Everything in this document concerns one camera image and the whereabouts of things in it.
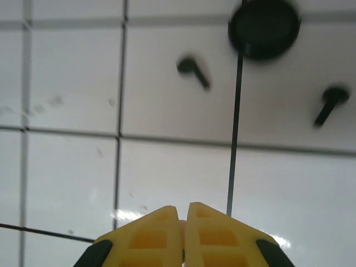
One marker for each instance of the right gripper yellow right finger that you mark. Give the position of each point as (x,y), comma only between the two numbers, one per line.
(217,239)

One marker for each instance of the black round charging case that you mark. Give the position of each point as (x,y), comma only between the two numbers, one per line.
(264,27)

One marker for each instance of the black earbud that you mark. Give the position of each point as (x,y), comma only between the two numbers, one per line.
(193,71)
(331,103)

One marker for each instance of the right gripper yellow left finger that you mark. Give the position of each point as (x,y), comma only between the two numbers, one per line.
(150,239)

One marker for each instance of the small pink stem earbud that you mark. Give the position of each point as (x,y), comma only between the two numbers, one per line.
(182,226)

